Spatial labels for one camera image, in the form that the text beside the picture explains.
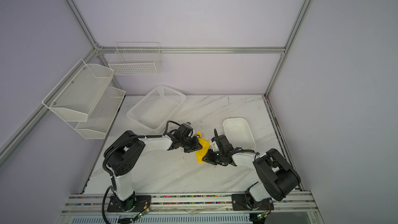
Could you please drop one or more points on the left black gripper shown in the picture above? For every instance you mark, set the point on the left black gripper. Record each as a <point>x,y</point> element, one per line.
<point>196,145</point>

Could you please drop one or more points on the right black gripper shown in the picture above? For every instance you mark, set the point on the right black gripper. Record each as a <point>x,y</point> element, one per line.
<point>210,158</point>

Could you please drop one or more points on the white rectangular plastic tray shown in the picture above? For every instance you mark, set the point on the white rectangular plastic tray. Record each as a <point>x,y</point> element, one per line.
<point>238,133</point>

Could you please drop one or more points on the white perforated plastic basket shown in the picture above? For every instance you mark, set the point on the white perforated plastic basket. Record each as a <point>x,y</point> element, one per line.
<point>156,108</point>

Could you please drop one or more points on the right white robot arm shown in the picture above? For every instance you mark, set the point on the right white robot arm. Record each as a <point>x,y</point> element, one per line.
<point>276,177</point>

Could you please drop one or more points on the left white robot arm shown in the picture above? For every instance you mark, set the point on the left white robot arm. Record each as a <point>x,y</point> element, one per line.
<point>121,157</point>

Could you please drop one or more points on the white two-tier mesh shelf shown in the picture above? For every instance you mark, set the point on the white two-tier mesh shelf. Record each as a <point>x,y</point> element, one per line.
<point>86,100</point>

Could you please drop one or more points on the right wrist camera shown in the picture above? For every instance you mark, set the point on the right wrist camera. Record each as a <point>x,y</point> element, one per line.
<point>219,142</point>

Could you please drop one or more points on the aluminium front mounting rail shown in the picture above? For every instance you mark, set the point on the aluminium front mounting rail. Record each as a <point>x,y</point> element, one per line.
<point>194,208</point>

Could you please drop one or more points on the white wire wall basket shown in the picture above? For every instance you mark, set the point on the white wire wall basket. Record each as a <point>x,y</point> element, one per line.
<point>136,58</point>

